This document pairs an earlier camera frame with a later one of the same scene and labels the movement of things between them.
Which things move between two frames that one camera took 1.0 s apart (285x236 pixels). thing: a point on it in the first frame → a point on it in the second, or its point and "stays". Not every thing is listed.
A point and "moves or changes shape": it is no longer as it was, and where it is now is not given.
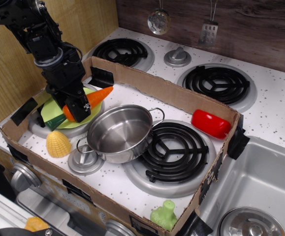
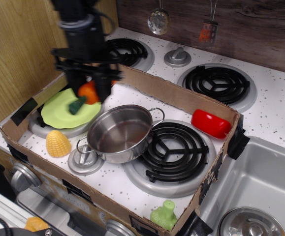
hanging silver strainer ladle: x=159 y=20 stays
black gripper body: x=63 y=73 → x=85 y=54
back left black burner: x=127 y=51 stays
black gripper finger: x=79 y=107 → x=104 y=86
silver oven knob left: x=23 y=179 stays
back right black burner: x=231 y=84 stays
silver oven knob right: x=114 y=228 stays
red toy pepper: x=210 y=124 stays
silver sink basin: x=265 y=175 stays
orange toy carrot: x=93 y=98 moves or changes shape
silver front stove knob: x=83 y=161 stays
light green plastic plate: x=88 y=91 → x=55 y=112
